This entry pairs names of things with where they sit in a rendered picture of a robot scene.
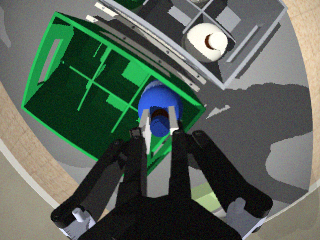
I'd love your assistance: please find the green crate with dividers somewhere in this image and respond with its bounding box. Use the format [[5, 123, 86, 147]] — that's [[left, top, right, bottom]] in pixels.
[[21, 11, 206, 161]]

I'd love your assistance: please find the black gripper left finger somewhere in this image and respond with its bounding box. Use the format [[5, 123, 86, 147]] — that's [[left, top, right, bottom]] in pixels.
[[50, 109, 151, 240]]

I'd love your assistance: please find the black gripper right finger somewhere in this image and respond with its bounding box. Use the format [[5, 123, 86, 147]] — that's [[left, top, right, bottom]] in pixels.
[[165, 106, 273, 240]]

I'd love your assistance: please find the white bottle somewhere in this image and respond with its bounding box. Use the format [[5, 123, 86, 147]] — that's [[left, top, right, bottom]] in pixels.
[[190, 0, 208, 8], [181, 23, 227, 62]]

